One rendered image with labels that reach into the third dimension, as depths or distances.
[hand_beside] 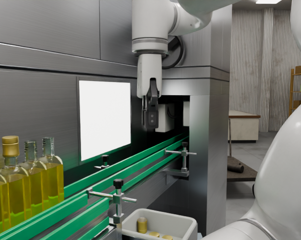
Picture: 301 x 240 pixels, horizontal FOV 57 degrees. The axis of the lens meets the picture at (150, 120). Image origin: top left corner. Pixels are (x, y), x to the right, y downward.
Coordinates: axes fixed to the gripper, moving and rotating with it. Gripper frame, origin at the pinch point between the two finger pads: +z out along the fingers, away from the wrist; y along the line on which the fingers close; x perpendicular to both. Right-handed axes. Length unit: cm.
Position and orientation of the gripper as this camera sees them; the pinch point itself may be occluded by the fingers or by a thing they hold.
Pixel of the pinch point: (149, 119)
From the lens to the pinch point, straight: 67.3
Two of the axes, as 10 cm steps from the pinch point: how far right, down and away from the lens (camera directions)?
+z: 0.0, 9.9, 1.1
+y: 1.4, 1.1, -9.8
